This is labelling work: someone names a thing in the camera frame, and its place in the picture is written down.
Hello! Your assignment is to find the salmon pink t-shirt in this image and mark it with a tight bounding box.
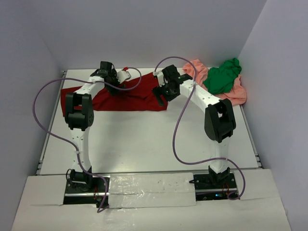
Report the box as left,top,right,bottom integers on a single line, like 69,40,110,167
182,59,247,106

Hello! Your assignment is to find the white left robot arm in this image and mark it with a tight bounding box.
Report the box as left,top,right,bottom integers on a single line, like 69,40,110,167
64,61,131,192

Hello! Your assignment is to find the green t-shirt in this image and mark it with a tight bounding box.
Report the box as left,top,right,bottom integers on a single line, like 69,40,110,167
203,58,242,95

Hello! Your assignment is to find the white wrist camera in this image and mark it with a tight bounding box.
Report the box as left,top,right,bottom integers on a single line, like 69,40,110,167
116,69,131,84
153,71,165,87

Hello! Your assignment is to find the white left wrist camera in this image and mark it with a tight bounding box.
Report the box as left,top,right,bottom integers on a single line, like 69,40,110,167
116,69,131,84

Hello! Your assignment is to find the white cardboard front cover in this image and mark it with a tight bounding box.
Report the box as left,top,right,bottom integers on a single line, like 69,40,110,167
12,169,290,231

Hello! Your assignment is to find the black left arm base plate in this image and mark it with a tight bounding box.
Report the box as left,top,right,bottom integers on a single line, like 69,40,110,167
63,177,109,208

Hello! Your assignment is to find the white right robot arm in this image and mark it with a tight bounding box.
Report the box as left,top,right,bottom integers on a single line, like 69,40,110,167
152,65,236,188

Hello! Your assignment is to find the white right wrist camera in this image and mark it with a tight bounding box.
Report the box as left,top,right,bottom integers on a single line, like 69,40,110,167
153,71,165,87

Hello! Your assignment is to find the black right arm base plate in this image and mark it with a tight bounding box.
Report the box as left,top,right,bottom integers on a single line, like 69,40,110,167
189,173,238,201

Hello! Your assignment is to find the red t-shirt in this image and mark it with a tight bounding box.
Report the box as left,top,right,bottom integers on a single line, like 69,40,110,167
60,71,169,117

